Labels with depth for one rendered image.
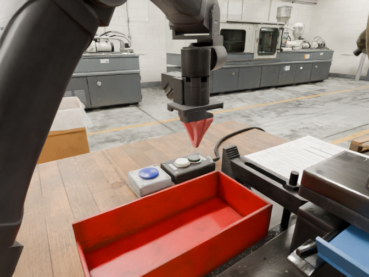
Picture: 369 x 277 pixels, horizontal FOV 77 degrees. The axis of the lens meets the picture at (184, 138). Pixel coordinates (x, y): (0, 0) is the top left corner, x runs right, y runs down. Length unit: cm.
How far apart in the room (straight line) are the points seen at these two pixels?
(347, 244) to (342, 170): 8
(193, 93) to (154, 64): 659
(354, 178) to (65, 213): 43
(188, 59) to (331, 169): 28
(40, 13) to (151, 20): 683
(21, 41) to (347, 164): 35
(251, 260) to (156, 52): 682
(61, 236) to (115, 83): 431
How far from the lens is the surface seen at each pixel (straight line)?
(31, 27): 21
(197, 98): 45
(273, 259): 38
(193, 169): 49
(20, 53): 20
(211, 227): 39
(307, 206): 34
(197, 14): 40
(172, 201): 40
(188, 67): 44
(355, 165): 35
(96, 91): 461
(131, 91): 476
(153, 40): 701
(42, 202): 52
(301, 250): 27
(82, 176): 57
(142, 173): 47
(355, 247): 30
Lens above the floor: 117
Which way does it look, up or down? 22 degrees down
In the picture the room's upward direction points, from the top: straight up
